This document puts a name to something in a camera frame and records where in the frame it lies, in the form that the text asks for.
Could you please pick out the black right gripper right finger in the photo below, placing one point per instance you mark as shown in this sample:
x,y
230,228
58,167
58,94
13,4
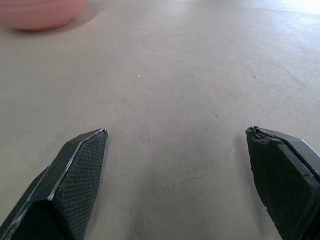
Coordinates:
x,y
287,185

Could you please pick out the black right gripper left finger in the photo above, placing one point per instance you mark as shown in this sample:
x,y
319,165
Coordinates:
x,y
62,190

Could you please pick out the pink bowl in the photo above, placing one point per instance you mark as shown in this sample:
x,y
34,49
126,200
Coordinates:
x,y
37,13

